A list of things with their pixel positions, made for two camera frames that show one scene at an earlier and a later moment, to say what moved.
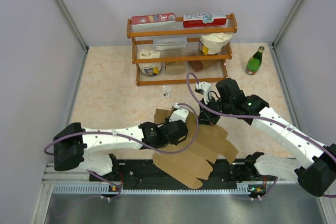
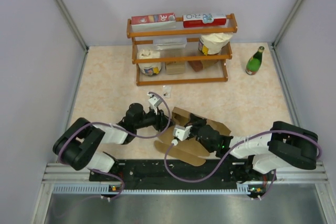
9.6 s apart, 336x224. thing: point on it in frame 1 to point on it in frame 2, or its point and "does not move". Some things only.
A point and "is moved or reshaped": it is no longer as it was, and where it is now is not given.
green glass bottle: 255,62 does not move
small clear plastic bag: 166,91 does not move
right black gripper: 206,117 to 195,121
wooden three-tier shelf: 186,55 does not move
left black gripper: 167,121 to 161,120
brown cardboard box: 189,160 is moved or reshaped
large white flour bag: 213,43 does not move
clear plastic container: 172,43 does not move
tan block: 176,67 does not move
